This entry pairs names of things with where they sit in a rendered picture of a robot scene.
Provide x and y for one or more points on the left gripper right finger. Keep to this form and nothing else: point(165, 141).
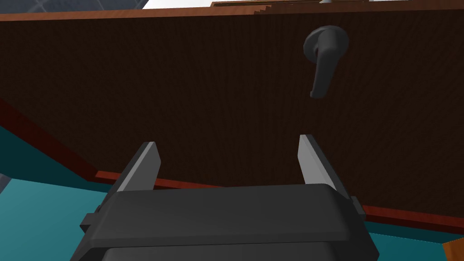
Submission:
point(314, 165)

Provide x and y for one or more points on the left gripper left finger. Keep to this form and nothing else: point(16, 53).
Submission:
point(142, 170)

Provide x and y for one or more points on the dark brown wooden door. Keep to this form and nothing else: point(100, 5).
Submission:
point(203, 90)

